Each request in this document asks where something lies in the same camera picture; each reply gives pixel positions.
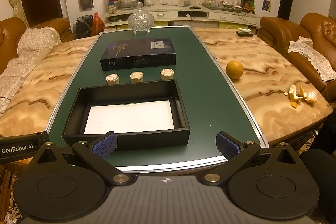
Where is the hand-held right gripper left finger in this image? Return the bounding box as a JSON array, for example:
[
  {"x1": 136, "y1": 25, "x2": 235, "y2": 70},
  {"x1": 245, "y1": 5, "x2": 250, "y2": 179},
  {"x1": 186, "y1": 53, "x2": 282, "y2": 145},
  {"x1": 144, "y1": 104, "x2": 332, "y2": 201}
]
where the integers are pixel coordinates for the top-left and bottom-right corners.
[{"x1": 30, "y1": 132, "x2": 134, "y2": 186}]

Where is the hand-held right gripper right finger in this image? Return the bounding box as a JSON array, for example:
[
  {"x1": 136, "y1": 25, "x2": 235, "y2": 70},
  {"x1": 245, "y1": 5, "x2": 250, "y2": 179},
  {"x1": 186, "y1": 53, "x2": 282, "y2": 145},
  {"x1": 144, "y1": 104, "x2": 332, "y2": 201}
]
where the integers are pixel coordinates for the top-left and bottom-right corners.
[{"x1": 201, "y1": 132, "x2": 301, "y2": 185}]

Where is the black box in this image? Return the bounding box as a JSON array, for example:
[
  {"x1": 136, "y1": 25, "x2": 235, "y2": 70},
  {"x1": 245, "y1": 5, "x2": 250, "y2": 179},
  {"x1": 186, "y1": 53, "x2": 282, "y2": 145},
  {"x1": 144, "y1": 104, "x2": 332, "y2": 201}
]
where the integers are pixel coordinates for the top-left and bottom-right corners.
[{"x1": 62, "y1": 79, "x2": 191, "y2": 153}]

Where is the small round tin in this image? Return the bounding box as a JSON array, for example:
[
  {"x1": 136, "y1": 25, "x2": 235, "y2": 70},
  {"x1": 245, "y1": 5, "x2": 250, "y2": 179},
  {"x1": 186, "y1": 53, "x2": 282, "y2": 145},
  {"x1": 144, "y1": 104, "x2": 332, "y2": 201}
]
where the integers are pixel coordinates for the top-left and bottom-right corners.
[
  {"x1": 130, "y1": 71, "x2": 145, "y2": 83},
  {"x1": 106, "y1": 74, "x2": 120, "y2": 86},
  {"x1": 160, "y1": 69, "x2": 175, "y2": 81}
]

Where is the dark blue box lid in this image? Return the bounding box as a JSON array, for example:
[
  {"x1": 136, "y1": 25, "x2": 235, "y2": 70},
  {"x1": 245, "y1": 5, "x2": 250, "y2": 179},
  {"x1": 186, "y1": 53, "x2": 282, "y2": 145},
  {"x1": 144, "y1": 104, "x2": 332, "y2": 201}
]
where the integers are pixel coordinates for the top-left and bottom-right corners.
[{"x1": 100, "y1": 37, "x2": 177, "y2": 71}]

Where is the white box insert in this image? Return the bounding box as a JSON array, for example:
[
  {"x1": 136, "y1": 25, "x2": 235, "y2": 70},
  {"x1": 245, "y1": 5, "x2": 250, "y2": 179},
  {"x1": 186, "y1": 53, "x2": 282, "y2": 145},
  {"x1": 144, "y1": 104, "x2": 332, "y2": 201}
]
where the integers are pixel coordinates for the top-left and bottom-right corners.
[{"x1": 83, "y1": 100, "x2": 176, "y2": 135}]

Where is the green desk mat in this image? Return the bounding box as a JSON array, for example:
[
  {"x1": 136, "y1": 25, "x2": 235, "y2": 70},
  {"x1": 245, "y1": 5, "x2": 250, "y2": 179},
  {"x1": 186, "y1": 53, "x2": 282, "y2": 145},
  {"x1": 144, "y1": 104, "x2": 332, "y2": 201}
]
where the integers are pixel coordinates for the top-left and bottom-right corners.
[{"x1": 46, "y1": 25, "x2": 269, "y2": 171}]

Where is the orange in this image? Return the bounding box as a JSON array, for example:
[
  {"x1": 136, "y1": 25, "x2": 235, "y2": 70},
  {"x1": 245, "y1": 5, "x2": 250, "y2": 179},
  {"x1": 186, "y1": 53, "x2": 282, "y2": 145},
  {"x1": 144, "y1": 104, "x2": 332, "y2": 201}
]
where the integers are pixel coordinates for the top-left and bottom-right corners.
[{"x1": 226, "y1": 60, "x2": 244, "y2": 80}]

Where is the orange peel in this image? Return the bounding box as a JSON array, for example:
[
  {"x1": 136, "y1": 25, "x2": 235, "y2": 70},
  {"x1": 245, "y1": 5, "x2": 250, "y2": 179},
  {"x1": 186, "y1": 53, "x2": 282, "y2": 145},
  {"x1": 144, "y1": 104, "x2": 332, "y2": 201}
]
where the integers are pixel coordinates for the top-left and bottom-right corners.
[{"x1": 288, "y1": 83, "x2": 319, "y2": 108}]

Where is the white lace sofa cover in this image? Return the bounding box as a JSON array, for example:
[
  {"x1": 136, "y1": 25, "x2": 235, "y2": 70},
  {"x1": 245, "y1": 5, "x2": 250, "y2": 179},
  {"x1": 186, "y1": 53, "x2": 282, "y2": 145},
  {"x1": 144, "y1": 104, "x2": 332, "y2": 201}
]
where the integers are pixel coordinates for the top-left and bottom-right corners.
[
  {"x1": 0, "y1": 27, "x2": 62, "y2": 114},
  {"x1": 287, "y1": 36, "x2": 336, "y2": 83}
]

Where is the person's dark clothing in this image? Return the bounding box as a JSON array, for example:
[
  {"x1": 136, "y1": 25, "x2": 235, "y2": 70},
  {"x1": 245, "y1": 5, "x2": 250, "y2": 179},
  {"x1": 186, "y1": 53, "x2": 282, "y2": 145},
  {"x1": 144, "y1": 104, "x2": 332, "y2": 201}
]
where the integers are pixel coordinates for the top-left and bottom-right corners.
[{"x1": 299, "y1": 109, "x2": 336, "y2": 224}]

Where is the brown leather sofa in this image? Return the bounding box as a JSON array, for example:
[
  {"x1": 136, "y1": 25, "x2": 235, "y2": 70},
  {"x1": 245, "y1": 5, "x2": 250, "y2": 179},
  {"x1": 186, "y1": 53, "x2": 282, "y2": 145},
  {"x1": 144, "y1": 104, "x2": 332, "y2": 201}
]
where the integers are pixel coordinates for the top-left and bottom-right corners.
[
  {"x1": 260, "y1": 13, "x2": 336, "y2": 104},
  {"x1": 0, "y1": 17, "x2": 74, "y2": 75}
]

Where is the orange plastic bag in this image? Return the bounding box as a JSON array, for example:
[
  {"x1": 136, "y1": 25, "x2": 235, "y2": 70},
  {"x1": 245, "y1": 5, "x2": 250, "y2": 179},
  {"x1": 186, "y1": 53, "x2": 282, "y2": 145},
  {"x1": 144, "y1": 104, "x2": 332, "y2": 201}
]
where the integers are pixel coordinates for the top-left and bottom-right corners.
[{"x1": 91, "y1": 12, "x2": 106, "y2": 36}]

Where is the black mesh trash bin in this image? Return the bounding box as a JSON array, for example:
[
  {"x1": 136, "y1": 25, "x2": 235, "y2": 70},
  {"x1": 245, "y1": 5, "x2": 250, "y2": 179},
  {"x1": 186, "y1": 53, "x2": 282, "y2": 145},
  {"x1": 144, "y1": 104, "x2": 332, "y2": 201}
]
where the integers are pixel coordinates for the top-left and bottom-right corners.
[{"x1": 73, "y1": 15, "x2": 94, "y2": 39}]

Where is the crystal candy dish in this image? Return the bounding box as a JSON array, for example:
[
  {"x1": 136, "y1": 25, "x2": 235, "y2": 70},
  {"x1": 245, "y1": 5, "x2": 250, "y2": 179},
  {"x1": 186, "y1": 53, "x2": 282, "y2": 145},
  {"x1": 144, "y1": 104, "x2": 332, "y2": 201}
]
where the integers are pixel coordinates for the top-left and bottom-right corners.
[{"x1": 127, "y1": 2, "x2": 153, "y2": 34}]

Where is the white television cabinet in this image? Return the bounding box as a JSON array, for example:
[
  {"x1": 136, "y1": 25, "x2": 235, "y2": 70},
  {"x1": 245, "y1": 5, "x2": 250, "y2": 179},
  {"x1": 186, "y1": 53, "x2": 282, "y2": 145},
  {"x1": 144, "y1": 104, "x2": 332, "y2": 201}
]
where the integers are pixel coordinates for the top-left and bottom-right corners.
[{"x1": 104, "y1": 2, "x2": 263, "y2": 30}]

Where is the tea tray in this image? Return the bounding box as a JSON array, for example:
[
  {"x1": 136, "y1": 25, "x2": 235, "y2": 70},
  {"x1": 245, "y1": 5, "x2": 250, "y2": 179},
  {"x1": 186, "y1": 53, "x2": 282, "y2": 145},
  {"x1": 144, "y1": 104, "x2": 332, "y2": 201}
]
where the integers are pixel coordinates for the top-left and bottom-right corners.
[{"x1": 202, "y1": 0, "x2": 243, "y2": 13}]

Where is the lidded glass jar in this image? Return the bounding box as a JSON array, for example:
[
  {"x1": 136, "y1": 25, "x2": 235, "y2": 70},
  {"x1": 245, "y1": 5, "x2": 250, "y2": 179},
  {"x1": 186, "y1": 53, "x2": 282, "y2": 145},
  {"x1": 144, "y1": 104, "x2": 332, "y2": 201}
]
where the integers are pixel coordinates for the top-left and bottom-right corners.
[{"x1": 104, "y1": 0, "x2": 122, "y2": 14}]

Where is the glass bowl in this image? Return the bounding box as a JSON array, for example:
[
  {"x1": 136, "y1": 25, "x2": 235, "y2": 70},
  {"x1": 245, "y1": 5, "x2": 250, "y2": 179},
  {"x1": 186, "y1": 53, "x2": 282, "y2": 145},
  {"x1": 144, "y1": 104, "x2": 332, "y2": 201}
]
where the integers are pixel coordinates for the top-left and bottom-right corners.
[{"x1": 121, "y1": 0, "x2": 138, "y2": 10}]

